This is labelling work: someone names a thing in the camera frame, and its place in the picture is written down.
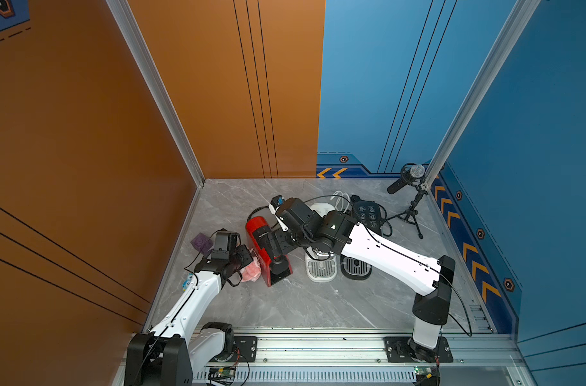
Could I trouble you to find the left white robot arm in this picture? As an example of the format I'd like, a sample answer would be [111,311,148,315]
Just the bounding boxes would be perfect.
[124,230,253,385]

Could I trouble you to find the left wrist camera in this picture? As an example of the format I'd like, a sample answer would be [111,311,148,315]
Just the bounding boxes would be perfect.
[210,230,239,260]

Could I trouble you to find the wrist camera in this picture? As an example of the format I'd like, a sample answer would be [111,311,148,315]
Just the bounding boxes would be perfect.
[210,230,239,260]
[268,196,294,232]

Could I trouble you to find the black coffee machine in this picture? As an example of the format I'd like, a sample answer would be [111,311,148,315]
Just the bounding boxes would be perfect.
[341,195,386,281]

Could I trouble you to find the red coffee machine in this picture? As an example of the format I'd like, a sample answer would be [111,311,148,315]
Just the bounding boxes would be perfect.
[246,216,292,287]

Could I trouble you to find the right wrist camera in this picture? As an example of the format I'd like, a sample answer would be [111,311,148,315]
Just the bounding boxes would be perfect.
[268,196,294,232]

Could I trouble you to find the black power cable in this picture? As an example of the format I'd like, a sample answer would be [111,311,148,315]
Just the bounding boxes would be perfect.
[377,202,394,237]

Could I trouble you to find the pink cloth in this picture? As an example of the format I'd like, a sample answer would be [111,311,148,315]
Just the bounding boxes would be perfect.
[240,257,262,282]

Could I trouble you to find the purple block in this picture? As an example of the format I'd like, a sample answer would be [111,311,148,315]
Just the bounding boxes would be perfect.
[191,233,214,254]

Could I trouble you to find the black microphone on tripod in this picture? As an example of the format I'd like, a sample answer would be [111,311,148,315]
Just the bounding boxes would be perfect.
[385,162,426,240]

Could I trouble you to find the green circuit board left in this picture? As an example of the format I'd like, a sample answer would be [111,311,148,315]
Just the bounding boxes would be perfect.
[207,367,237,386]

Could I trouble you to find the green circuit board right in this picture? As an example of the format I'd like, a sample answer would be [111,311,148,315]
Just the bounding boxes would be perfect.
[414,367,441,386]

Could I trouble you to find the white power cable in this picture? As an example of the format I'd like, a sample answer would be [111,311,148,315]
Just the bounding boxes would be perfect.
[329,190,352,213]

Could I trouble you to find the white coffee machine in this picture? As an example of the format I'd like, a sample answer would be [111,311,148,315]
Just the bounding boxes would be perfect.
[305,203,337,283]

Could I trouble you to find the blue owl toy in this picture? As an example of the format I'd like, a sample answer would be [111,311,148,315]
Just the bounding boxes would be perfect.
[182,274,193,291]

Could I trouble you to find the green circuit board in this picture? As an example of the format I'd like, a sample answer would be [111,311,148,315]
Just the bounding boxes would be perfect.
[207,367,237,386]
[414,367,441,386]

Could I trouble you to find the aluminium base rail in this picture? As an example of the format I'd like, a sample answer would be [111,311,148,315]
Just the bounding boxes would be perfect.
[193,329,536,385]

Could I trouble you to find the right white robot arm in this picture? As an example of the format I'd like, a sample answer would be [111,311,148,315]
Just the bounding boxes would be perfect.
[269,196,455,363]

